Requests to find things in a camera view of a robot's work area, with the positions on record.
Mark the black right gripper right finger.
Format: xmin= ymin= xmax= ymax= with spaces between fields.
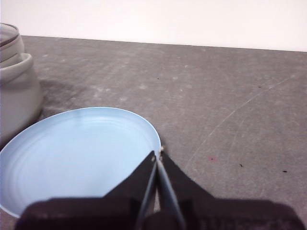
xmin=143 ymin=155 xmax=303 ymax=230

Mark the blue plate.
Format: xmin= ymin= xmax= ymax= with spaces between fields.
xmin=0 ymin=106 xmax=161 ymax=218

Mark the glass steamer lid with knob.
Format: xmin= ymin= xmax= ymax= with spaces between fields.
xmin=0 ymin=23 xmax=20 ymax=47

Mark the grey-green electric steamer pot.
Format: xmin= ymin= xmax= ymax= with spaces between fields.
xmin=0 ymin=35 xmax=44 ymax=147

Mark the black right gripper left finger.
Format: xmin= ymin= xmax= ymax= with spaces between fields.
xmin=15 ymin=150 xmax=158 ymax=230

